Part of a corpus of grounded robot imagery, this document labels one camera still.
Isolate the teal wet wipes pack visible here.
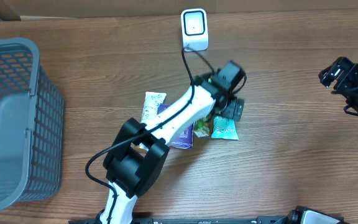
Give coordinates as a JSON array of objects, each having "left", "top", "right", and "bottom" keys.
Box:
[{"left": 211, "top": 116, "right": 239, "bottom": 140}]

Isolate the purple pad package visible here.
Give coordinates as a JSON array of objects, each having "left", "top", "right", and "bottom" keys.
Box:
[{"left": 157, "top": 104, "right": 195, "bottom": 150}]

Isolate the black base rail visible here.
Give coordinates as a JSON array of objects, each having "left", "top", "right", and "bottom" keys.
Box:
[{"left": 68, "top": 205, "right": 344, "bottom": 224}]

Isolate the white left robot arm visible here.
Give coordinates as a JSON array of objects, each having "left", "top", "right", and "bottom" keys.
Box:
[{"left": 96, "top": 75, "right": 247, "bottom": 223}]

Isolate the green yellow juice pouch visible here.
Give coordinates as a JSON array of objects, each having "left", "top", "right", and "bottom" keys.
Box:
[{"left": 193, "top": 118, "right": 210, "bottom": 138}]

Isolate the white barcode scanner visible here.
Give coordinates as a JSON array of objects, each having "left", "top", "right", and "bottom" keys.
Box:
[{"left": 180, "top": 8, "right": 209, "bottom": 52}]

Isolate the grey plastic basket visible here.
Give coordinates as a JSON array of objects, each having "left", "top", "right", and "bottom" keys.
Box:
[{"left": 0, "top": 37, "right": 65, "bottom": 210}]

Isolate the white cream tube gold cap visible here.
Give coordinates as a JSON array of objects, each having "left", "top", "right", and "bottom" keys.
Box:
[{"left": 135, "top": 91, "right": 168, "bottom": 153}]

